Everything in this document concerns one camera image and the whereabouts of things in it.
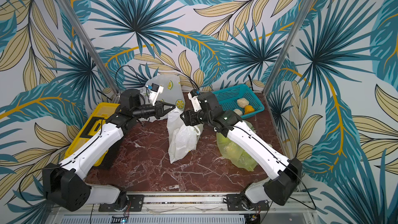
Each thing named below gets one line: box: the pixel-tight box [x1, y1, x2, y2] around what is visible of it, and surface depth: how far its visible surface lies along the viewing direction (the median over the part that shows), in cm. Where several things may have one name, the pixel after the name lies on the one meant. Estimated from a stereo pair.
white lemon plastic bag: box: [166, 106, 204, 164], surface depth 77 cm
